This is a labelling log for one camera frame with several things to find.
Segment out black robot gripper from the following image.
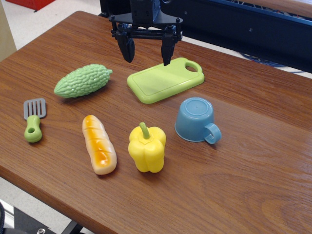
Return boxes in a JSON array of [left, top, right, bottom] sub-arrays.
[[109, 0, 183, 66]]

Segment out grey spatula green handle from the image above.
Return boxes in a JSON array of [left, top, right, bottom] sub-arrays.
[[23, 97, 47, 143]]

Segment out light green cutting board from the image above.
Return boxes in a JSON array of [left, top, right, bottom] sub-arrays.
[[127, 58, 205, 104]]

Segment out green toy bitter gourd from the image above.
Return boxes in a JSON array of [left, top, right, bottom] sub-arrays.
[[54, 64, 113, 98]]

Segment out blue toy cup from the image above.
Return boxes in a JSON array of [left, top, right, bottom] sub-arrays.
[[175, 97, 222, 144]]

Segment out yellow toy bell pepper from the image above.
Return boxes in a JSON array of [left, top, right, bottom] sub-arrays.
[[128, 122, 166, 173]]

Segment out red box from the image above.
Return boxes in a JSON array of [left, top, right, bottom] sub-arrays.
[[7, 0, 54, 11]]

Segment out toy bread loaf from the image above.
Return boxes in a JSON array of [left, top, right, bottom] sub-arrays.
[[82, 115, 117, 176]]

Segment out blue cables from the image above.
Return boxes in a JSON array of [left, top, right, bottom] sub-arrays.
[[240, 52, 312, 74]]

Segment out dark blue metal frame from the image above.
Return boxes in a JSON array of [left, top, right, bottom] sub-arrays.
[[100, 0, 312, 72]]

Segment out black table leg bracket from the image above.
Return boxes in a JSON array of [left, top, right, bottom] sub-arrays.
[[0, 202, 83, 234]]

